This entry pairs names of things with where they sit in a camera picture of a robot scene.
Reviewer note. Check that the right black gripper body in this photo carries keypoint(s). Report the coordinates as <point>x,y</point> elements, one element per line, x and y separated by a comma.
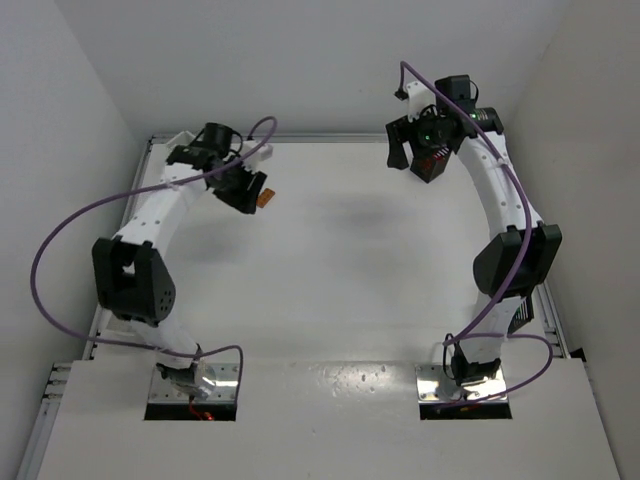
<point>410,138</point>

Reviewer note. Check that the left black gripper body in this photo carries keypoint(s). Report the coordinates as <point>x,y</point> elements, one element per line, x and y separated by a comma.
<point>238,189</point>

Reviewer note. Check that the orange lego plate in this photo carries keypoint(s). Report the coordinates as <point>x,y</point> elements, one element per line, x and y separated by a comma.
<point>265,197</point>

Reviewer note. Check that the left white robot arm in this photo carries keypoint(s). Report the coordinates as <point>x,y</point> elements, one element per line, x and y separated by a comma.
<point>132,279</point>

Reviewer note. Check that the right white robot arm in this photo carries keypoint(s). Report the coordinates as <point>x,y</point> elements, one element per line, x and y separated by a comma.
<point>522,245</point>

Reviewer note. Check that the black slotted bin back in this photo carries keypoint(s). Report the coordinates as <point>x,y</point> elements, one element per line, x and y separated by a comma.
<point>430,163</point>

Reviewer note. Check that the black slotted bin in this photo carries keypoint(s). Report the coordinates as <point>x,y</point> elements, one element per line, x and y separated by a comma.
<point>430,163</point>
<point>523,315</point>

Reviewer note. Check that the white slotted bin back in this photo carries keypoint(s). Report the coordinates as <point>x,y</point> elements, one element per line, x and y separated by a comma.
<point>183,138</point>

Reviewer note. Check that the white slotted bin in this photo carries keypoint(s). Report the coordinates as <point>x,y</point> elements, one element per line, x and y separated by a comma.
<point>183,138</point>
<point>118,326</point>

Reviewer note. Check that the white slotted bin left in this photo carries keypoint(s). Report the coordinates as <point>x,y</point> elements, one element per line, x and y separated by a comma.
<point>118,326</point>

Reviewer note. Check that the black slotted bin right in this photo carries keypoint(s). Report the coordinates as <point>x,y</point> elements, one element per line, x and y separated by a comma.
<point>523,315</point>

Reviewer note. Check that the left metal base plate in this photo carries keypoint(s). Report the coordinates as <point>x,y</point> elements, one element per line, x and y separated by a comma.
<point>204,383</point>

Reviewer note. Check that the metal base plate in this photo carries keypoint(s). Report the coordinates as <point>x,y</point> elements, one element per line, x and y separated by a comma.
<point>204,383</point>
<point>434,387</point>

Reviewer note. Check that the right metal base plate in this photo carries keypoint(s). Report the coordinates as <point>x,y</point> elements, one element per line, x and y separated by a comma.
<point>434,387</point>

